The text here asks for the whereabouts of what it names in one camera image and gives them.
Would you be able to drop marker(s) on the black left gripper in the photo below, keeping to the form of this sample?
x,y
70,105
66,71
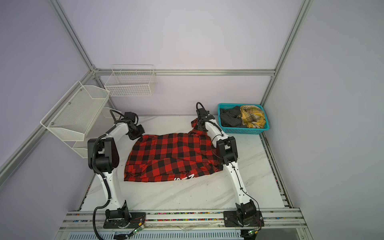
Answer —
x,y
141,131

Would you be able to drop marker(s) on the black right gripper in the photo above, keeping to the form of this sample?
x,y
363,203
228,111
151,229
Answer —
x,y
200,128

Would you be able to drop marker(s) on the red black plaid shirt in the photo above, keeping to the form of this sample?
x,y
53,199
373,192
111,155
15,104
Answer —
x,y
172,157

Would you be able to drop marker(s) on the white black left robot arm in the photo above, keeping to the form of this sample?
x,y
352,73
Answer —
x,y
104,158

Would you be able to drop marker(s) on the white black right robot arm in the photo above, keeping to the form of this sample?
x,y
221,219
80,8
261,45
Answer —
x,y
224,148

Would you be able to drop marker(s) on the dark grey shirt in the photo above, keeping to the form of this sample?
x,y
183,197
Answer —
x,y
231,117

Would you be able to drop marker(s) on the teal plastic basket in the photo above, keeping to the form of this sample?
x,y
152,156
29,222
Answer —
x,y
244,130

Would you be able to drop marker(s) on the yellow plaid shirt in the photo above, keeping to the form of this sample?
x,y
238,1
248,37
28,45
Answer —
x,y
253,117

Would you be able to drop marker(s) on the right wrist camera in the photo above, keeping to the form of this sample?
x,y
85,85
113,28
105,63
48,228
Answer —
x,y
202,113

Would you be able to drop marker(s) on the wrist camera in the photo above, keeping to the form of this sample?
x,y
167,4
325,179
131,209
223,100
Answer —
x,y
202,113
131,116

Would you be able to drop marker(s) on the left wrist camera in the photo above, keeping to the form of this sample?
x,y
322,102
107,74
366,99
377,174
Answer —
x,y
131,116

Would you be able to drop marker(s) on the white wire basket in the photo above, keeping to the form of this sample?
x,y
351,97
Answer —
x,y
131,81

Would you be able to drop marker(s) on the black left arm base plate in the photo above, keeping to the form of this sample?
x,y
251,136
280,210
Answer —
x,y
133,222

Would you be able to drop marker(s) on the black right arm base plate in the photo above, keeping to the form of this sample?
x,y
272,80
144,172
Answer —
x,y
231,219

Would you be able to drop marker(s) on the aluminium mounting rail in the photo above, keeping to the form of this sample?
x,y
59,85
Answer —
x,y
185,220

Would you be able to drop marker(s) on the aluminium frame profile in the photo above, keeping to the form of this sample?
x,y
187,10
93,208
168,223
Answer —
x,y
16,160

